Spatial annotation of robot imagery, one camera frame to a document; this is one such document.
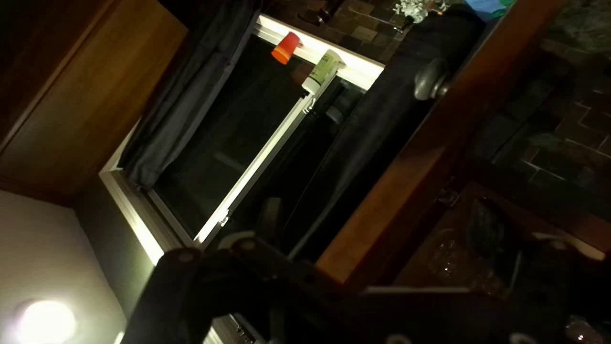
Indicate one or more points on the glowing round lamp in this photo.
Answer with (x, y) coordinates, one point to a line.
(45, 321)

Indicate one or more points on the wooden upper cabinet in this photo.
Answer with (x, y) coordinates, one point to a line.
(75, 76)

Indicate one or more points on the dark blue curtain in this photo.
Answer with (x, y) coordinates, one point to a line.
(217, 36)

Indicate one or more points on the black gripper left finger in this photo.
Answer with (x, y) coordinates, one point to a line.
(190, 288)

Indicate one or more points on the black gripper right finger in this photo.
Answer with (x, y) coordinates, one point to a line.
(558, 294)

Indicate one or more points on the wooden cabinet door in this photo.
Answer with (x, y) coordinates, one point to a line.
(388, 218)

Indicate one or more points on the orange cup on sill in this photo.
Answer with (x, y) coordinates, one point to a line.
(285, 48)

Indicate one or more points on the white window frame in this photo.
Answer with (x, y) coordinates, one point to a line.
(257, 113)

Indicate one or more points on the dark round cabinet knob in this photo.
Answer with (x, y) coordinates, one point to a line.
(430, 78)

